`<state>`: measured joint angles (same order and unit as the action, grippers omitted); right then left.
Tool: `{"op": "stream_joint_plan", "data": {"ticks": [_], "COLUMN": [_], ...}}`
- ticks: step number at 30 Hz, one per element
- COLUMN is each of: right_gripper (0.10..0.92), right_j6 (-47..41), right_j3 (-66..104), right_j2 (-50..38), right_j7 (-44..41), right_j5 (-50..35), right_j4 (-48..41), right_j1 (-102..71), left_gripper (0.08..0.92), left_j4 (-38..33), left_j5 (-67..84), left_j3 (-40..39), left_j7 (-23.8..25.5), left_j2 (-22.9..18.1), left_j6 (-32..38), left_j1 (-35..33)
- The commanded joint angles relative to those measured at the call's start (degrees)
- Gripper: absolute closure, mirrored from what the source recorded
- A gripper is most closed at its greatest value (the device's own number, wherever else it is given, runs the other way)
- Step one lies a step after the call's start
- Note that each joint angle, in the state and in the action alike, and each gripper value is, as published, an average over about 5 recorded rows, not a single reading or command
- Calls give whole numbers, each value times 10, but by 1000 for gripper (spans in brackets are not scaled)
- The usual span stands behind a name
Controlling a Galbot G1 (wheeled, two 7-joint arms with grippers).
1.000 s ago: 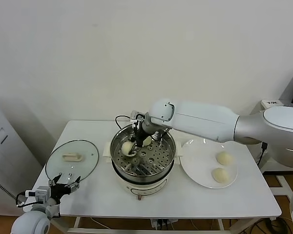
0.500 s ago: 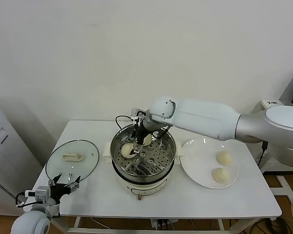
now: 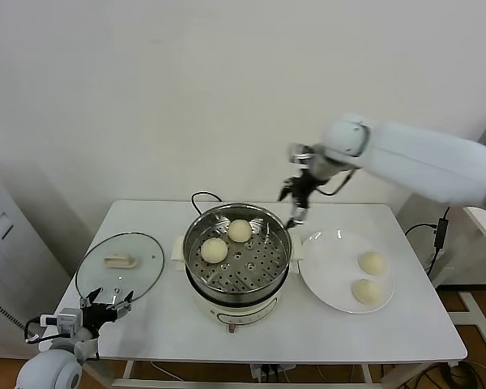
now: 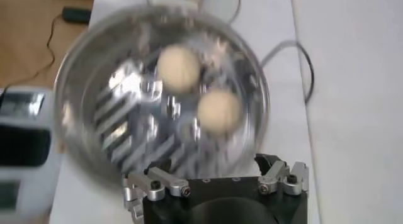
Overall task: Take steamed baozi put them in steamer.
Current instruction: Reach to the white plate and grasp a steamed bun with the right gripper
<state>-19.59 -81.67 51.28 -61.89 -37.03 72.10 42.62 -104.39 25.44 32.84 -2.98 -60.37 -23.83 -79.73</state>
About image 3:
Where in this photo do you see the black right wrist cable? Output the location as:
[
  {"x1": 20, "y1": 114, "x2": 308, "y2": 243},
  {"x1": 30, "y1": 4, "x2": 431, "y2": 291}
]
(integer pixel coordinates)
[{"x1": 315, "y1": 169, "x2": 357, "y2": 196}]

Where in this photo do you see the black floor cable bundle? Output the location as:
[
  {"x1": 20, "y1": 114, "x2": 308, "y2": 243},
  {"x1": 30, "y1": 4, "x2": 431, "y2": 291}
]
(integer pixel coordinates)
[{"x1": 404, "y1": 358, "x2": 486, "y2": 389}]

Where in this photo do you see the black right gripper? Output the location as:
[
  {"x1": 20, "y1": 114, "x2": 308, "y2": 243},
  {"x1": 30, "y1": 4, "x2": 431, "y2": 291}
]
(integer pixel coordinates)
[{"x1": 277, "y1": 172, "x2": 321, "y2": 229}]

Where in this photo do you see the glass pot lid cream handle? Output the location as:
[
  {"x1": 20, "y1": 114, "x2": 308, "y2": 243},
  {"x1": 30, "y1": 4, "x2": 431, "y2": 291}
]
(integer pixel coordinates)
[{"x1": 75, "y1": 231, "x2": 165, "y2": 309}]

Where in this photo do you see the black cooker power cord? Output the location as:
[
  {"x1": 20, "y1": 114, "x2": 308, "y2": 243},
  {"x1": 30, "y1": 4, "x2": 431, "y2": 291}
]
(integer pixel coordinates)
[{"x1": 190, "y1": 191, "x2": 224, "y2": 216}]

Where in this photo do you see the cream electric cooker base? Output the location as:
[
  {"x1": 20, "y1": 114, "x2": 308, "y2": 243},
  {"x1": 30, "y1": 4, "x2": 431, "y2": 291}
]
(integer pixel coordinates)
[{"x1": 169, "y1": 233, "x2": 305, "y2": 334}]

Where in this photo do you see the white table frame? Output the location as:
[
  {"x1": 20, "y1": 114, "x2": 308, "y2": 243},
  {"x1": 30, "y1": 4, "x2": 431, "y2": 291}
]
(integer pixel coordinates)
[{"x1": 111, "y1": 359, "x2": 373, "y2": 389}]

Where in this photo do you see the white power strip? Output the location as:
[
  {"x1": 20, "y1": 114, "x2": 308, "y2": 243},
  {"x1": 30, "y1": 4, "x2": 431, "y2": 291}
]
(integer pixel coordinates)
[{"x1": 249, "y1": 363, "x2": 296, "y2": 382}]

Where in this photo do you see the white metal cabinet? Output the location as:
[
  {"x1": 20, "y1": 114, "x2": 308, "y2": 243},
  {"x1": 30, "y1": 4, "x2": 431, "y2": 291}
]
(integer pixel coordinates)
[{"x1": 0, "y1": 165, "x2": 73, "y2": 361}]

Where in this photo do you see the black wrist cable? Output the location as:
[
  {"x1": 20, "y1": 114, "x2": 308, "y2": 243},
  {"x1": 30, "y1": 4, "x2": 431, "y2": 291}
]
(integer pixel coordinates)
[
  {"x1": 315, "y1": 169, "x2": 357, "y2": 196},
  {"x1": 24, "y1": 317, "x2": 62, "y2": 345}
]

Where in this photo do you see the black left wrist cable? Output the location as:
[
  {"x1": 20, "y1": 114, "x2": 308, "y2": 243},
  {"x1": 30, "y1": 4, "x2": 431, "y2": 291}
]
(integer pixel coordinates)
[{"x1": 24, "y1": 317, "x2": 62, "y2": 345}]

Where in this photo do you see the thin white cable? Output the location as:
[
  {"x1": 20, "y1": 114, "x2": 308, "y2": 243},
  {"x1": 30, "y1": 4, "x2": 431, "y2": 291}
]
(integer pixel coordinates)
[{"x1": 150, "y1": 361, "x2": 185, "y2": 383}]

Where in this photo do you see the white steamed baozi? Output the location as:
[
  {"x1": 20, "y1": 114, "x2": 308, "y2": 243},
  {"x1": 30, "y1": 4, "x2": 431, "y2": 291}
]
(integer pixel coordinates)
[
  {"x1": 228, "y1": 219, "x2": 253, "y2": 243},
  {"x1": 358, "y1": 250, "x2": 389, "y2": 276},
  {"x1": 200, "y1": 237, "x2": 229, "y2": 263},
  {"x1": 351, "y1": 278, "x2": 384, "y2": 305}
]

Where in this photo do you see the perforated steel steamer basket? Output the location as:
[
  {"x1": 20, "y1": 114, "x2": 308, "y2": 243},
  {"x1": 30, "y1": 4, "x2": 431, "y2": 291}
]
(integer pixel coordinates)
[{"x1": 182, "y1": 203, "x2": 292, "y2": 303}]

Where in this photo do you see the white round plate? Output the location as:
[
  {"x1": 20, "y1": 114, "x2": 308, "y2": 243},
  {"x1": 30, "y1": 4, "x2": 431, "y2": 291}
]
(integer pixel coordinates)
[{"x1": 298, "y1": 229, "x2": 396, "y2": 314}]

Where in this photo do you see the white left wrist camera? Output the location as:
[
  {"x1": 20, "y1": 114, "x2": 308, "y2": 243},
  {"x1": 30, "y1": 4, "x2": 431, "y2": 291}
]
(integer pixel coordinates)
[{"x1": 39, "y1": 308, "x2": 81, "y2": 337}]

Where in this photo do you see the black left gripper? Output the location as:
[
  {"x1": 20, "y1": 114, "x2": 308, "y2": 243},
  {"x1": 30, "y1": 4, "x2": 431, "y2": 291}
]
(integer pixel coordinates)
[{"x1": 79, "y1": 287, "x2": 134, "y2": 337}]

